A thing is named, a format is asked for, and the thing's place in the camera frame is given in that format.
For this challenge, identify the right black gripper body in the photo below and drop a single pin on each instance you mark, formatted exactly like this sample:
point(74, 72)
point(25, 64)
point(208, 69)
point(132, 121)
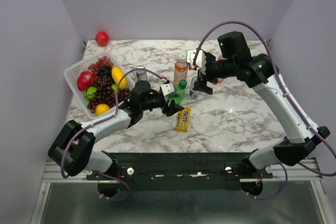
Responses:
point(211, 70)

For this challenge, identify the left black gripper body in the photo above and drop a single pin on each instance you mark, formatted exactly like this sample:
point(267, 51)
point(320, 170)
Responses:
point(165, 108)

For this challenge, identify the orange bottle front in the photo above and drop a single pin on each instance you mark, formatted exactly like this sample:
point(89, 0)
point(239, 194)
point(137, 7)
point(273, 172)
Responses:
point(220, 80)

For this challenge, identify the orange bottle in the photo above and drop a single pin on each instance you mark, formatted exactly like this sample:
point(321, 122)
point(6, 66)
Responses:
point(220, 80)
point(180, 71)

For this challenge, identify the green plastic bottle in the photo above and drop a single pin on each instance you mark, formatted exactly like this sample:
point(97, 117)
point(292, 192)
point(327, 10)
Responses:
point(180, 95)

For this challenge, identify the white bottle cap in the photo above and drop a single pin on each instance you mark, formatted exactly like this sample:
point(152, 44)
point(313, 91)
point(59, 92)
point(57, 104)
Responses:
point(182, 57)

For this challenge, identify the green bottle cap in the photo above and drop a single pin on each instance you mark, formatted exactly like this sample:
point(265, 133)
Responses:
point(182, 84)

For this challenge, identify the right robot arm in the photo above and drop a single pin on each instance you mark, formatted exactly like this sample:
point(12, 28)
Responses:
point(302, 134)

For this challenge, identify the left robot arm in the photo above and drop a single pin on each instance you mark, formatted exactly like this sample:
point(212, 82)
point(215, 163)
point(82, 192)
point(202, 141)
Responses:
point(72, 149)

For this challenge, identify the blue silver can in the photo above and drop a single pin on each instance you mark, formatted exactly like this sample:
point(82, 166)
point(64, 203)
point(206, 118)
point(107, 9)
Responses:
point(141, 73)
point(193, 93)

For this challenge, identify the yellow candy bag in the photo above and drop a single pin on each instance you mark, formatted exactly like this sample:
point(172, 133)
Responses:
point(182, 121)

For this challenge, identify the green apple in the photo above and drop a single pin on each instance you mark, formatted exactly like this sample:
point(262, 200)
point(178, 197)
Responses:
point(113, 89)

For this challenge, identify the yellow mango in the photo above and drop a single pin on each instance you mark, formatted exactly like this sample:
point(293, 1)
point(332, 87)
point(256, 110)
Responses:
point(117, 75)

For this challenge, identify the yellow lemon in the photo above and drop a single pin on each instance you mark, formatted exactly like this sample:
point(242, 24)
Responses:
point(101, 109)

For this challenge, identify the purple grape bunch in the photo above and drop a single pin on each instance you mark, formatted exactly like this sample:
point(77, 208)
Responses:
point(103, 94)

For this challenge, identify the black grape bunch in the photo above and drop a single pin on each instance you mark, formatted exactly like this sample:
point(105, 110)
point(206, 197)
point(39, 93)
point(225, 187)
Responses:
point(104, 71)

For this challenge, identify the red grape bunch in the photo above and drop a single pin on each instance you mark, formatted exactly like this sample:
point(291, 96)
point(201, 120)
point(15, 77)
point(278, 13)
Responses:
point(100, 63)

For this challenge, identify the green round fruit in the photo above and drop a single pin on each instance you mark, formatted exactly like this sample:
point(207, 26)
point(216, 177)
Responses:
point(90, 93)

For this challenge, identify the red dragon fruit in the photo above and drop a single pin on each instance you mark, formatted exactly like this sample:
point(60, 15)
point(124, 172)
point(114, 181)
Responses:
point(85, 80)

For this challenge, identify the red apple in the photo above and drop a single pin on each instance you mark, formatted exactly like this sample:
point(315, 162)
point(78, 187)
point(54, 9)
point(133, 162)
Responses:
point(102, 38)

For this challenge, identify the white plastic fruit basket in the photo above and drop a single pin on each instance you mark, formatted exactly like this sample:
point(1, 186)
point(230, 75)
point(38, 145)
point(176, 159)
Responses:
point(72, 73)

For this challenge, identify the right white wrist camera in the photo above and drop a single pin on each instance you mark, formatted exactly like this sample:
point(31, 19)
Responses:
point(199, 63)

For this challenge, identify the black base frame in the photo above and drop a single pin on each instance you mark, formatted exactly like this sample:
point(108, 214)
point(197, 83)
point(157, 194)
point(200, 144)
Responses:
point(183, 171)

